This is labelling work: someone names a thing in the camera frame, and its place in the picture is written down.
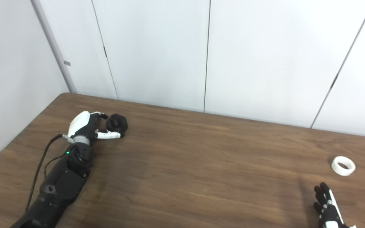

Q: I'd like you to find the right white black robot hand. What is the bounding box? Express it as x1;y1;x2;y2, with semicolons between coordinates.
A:
313;182;350;228

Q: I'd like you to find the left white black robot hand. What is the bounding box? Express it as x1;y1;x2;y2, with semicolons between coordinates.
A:
62;111;122;146

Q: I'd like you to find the round black plastic part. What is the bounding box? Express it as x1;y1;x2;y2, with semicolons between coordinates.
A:
106;113;129;138

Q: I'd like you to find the white plastic ring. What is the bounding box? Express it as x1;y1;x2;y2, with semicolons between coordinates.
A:
331;156;356;176

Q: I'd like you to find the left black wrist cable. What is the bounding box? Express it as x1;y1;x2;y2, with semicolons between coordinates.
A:
25;133;73;212

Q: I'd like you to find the grey wall corner strip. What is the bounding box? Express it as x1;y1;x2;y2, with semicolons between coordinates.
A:
30;0;77;94

